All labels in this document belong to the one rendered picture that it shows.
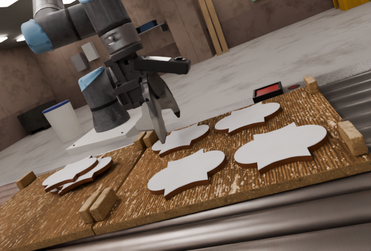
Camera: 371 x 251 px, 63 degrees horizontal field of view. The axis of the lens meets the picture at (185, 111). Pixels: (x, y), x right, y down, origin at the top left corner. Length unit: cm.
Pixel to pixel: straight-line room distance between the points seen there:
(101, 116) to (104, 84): 12
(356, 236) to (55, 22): 65
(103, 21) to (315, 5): 982
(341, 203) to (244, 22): 994
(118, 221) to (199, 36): 956
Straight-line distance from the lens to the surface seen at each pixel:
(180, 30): 1007
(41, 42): 74
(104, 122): 122
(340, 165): 42
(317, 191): 42
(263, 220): 39
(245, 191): 42
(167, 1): 1013
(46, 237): 60
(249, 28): 1026
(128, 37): 62
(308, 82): 66
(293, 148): 46
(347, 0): 886
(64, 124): 690
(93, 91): 121
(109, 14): 63
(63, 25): 73
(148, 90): 60
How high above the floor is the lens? 116
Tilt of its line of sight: 14 degrees down
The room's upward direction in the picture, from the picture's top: 24 degrees counter-clockwise
